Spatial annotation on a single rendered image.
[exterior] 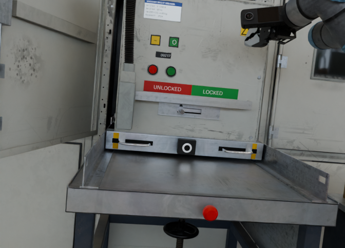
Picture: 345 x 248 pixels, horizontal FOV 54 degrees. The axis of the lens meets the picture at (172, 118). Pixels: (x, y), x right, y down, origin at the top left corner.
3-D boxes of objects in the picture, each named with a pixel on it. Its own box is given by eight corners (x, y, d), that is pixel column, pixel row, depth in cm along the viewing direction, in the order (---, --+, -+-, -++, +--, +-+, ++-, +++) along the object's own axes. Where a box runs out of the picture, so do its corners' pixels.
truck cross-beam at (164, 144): (261, 160, 118) (264, 143, 117) (104, 148, 113) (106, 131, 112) (256, 156, 123) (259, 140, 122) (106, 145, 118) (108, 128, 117)
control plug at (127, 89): (131, 130, 103) (136, 72, 100) (115, 129, 102) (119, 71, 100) (132, 126, 110) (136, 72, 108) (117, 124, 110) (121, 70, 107)
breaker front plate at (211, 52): (255, 147, 118) (274, 4, 111) (114, 135, 113) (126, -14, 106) (254, 146, 119) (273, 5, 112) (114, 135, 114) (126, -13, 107)
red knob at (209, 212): (218, 223, 72) (219, 208, 72) (203, 222, 72) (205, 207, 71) (213, 215, 76) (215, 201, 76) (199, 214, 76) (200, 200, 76)
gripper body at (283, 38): (282, 46, 98) (313, 30, 87) (257, 43, 95) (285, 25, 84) (280, 21, 99) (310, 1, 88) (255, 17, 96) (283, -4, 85)
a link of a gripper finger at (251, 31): (257, 44, 106) (276, 33, 98) (241, 42, 104) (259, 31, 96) (256, 35, 107) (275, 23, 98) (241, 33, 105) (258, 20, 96)
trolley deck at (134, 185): (336, 227, 79) (339, 202, 79) (64, 212, 73) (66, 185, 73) (246, 163, 147) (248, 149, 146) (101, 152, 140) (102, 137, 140)
